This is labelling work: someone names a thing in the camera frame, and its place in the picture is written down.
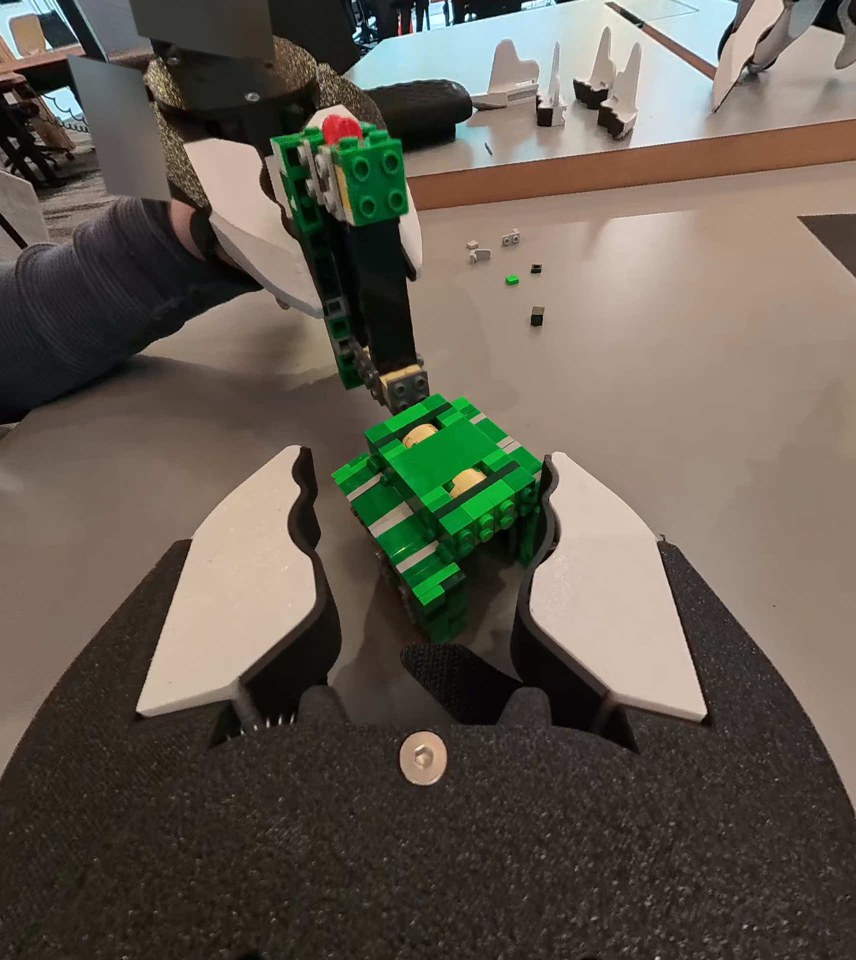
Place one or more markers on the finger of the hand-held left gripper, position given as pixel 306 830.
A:
pixel 248 217
pixel 411 232

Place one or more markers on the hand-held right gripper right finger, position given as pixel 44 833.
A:
pixel 607 592

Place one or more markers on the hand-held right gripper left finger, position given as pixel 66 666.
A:
pixel 240 577

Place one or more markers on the green black brick tower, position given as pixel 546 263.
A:
pixel 368 247

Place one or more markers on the green brick block base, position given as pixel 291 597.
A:
pixel 435 487

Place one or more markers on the person's left forearm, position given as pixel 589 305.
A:
pixel 53 315

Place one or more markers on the grey desk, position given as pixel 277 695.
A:
pixel 660 390

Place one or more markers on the person's left hand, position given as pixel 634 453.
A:
pixel 189 229

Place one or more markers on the black mesh pad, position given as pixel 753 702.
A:
pixel 420 112

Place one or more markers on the spare white finger plate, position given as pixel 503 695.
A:
pixel 599 71
pixel 552 94
pixel 622 97
pixel 510 71

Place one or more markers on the white table with wood edge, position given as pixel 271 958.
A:
pixel 667 97

